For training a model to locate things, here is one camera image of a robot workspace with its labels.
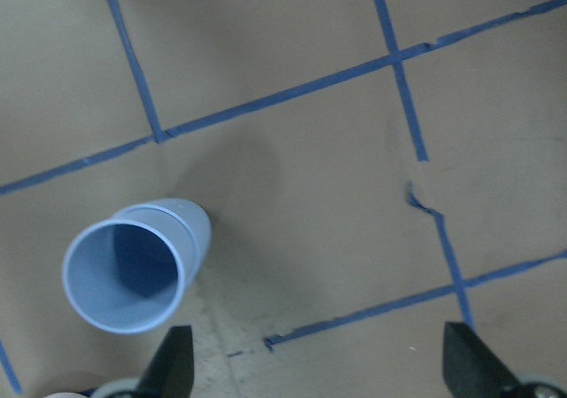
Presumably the blue cup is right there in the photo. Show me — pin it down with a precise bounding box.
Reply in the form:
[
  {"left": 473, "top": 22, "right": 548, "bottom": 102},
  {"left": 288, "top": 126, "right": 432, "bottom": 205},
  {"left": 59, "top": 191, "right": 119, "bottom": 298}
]
[
  {"left": 62, "top": 207, "right": 199, "bottom": 334},
  {"left": 113, "top": 198, "right": 212, "bottom": 288}
]

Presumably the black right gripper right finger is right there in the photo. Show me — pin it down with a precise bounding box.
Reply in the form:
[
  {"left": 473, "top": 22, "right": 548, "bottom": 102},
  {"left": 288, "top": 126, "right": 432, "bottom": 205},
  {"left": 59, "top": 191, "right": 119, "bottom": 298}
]
[{"left": 442, "top": 322, "right": 532, "bottom": 398}]

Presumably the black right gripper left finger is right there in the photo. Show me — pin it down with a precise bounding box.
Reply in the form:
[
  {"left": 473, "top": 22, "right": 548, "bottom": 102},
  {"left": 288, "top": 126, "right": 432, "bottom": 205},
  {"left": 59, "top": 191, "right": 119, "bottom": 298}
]
[{"left": 132, "top": 325, "right": 195, "bottom": 398}]

